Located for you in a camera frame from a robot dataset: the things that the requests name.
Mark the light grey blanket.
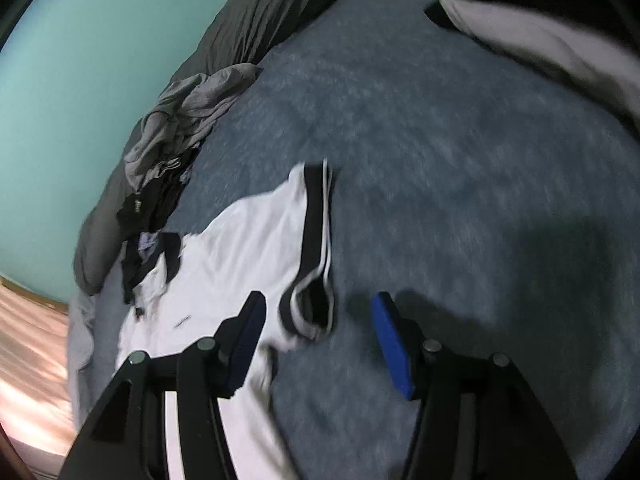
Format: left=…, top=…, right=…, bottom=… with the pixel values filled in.
left=67, top=290, right=126, bottom=411

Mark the dark grey rolled duvet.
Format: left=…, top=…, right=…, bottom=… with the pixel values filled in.
left=74, top=0, right=376, bottom=296

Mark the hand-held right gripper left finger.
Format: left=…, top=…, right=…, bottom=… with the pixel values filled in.
left=60, top=290, right=268, bottom=480

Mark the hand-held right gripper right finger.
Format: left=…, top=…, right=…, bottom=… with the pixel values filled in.
left=371, top=291, right=581, bottom=480

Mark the grey hoodie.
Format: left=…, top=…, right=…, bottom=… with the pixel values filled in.
left=122, top=64, right=260, bottom=193

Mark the blue-grey patterned bed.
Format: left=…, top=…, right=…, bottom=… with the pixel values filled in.
left=90, top=0, right=640, bottom=480

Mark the white polo shirt black trim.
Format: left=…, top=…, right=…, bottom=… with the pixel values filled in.
left=115, top=159, right=336, bottom=480

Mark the wooden window frame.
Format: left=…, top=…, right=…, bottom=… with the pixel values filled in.
left=0, top=275, right=71, bottom=313

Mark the grey folded garment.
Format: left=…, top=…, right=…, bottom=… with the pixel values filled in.
left=440, top=0, right=640, bottom=126

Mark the pink curtain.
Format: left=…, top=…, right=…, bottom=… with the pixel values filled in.
left=0, top=280, right=81, bottom=471

